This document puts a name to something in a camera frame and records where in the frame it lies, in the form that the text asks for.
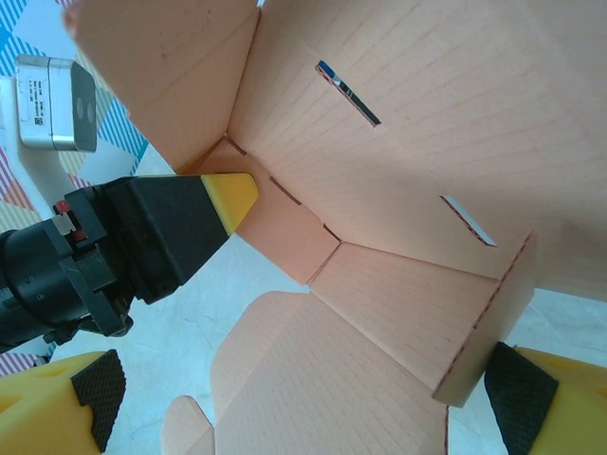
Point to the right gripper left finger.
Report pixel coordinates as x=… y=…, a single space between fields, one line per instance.
x=38 y=417

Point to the pink corrugated paper box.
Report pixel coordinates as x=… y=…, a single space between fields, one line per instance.
x=403 y=166

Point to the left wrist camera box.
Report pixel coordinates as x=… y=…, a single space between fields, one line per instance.
x=52 y=104

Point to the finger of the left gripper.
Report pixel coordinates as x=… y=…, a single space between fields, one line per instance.
x=166 y=227

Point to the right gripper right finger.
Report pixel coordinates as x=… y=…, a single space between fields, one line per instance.
x=569 y=412

